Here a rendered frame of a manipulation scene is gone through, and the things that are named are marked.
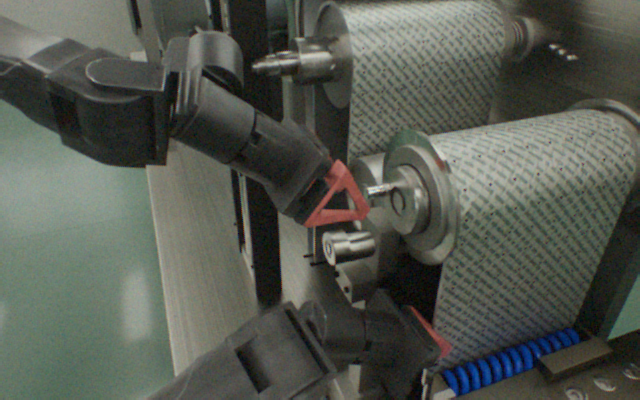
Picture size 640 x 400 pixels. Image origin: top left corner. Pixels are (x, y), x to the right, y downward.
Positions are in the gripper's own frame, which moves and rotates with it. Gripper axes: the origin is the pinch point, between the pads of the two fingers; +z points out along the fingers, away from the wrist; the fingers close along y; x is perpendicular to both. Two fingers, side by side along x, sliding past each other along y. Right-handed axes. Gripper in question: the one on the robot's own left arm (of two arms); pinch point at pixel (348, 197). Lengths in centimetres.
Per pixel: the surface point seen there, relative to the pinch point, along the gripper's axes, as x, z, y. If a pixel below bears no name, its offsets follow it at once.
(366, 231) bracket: -2.9, 6.4, -1.2
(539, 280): 4.6, 23.6, 8.9
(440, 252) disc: 1.6, 7.2, 8.1
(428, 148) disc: 9.1, 1.2, 3.6
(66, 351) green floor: -140, 28, -115
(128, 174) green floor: -123, 52, -261
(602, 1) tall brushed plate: 37.4, 21.1, -9.1
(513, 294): 1.6, 21.5, 8.9
